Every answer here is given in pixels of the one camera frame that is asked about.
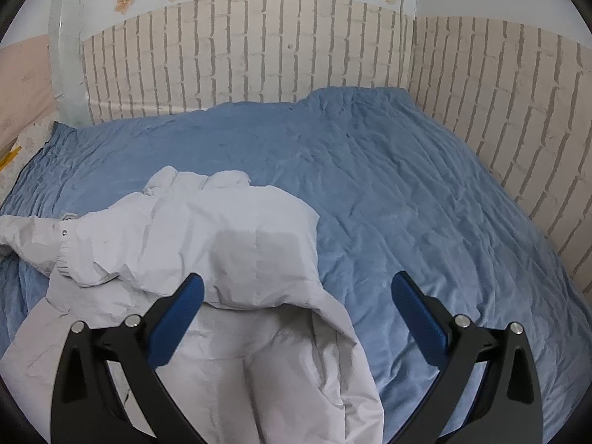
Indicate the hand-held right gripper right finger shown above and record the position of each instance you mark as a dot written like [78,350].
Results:
[418,319]

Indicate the blue quilted blanket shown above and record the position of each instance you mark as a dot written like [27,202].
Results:
[416,194]

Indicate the pink padded board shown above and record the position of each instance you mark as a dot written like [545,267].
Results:
[23,78]

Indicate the yellow stick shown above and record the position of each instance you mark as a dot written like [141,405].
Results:
[11,157]

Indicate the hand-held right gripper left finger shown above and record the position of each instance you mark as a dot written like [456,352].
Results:
[178,319]

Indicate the floral bed sheet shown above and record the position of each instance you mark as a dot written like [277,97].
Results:
[27,148]

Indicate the light grey padded jacket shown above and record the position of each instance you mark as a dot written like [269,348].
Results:
[231,240]

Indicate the clear plastic sheet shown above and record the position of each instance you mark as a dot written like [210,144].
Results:
[69,78]

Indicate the brick pattern wall panel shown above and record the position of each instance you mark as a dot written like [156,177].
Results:
[231,55]

